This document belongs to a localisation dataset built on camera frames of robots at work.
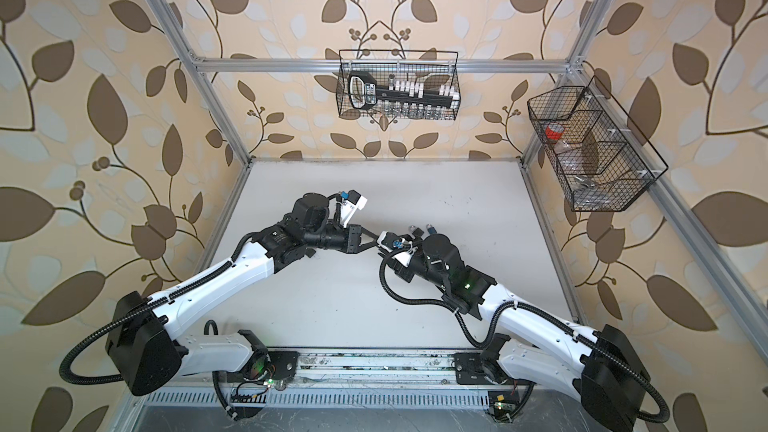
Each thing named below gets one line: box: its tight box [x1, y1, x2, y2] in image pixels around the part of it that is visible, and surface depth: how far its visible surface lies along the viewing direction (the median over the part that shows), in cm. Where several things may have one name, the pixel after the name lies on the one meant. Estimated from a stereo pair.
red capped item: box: [545, 122, 565, 141], surface depth 89 cm
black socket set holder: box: [347, 71, 456, 110], surface depth 85 cm
